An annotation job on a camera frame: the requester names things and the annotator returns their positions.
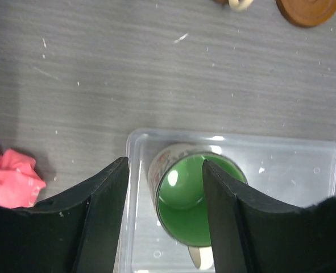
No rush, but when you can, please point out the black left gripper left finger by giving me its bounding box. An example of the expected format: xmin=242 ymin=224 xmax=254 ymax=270
xmin=0 ymin=157 xmax=129 ymax=272

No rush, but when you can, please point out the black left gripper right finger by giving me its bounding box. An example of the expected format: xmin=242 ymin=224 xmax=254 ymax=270
xmin=202 ymin=160 xmax=336 ymax=272

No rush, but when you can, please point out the brown ringed wooden coaster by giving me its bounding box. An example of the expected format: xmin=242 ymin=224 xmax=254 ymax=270
xmin=275 ymin=0 xmax=336 ymax=28

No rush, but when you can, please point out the yellow mug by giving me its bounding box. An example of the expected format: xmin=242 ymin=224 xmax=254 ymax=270
xmin=228 ymin=0 xmax=254 ymax=11

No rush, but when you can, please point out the clear plastic tray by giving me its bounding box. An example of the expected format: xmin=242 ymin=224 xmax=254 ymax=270
xmin=117 ymin=128 xmax=336 ymax=272

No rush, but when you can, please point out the pink printed cloth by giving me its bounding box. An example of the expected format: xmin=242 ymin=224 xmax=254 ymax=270
xmin=0 ymin=149 xmax=46 ymax=209

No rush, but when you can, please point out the green interior mug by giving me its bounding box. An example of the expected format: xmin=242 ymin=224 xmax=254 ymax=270
xmin=147 ymin=143 xmax=247 ymax=270

